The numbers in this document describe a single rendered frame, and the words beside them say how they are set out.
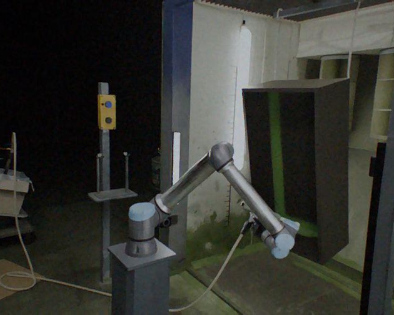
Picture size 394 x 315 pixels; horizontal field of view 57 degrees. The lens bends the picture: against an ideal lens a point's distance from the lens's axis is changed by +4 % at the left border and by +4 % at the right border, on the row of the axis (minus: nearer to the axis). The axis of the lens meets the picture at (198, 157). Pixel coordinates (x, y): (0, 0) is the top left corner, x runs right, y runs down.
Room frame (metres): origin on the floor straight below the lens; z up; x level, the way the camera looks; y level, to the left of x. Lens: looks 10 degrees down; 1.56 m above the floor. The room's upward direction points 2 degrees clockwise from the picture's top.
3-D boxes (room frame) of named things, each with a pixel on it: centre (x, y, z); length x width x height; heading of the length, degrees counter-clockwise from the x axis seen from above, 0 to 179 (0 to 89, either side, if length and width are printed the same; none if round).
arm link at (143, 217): (1.98, 0.32, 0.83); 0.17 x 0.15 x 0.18; 161
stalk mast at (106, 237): (2.75, 0.75, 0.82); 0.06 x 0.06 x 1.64; 35
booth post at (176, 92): (2.96, 0.21, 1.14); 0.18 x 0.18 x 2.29; 35
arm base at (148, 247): (1.97, 0.33, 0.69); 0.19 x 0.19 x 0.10
